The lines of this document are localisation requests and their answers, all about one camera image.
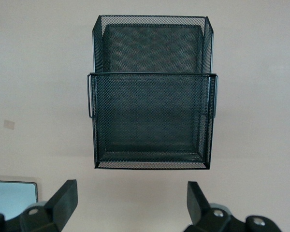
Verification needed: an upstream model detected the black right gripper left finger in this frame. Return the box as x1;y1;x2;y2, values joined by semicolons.
0;179;78;232

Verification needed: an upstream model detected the brown tape patch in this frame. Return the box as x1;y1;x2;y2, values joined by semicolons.
3;119;15;131

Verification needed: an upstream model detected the silver closed laptop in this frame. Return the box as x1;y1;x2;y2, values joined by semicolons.
0;180;39;215

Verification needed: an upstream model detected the black mesh two-tier tray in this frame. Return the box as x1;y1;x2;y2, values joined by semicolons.
86;14;219;171

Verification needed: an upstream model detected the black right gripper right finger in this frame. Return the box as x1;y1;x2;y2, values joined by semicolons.
183;181;281;232

